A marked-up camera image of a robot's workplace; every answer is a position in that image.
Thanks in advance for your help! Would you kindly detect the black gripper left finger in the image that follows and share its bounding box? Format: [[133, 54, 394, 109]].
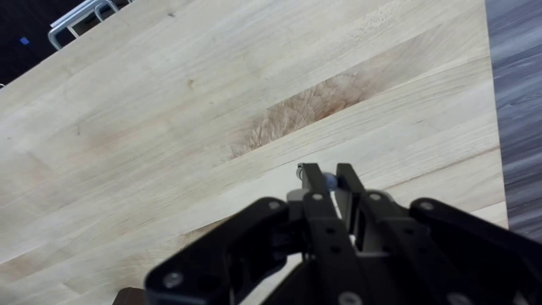
[[142, 161, 375, 305]]

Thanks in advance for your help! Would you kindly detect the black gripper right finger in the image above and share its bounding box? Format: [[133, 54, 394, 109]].
[[335, 161, 542, 305]]

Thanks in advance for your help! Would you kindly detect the white metal frame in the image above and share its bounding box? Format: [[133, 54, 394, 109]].
[[47, 0, 135, 51]]

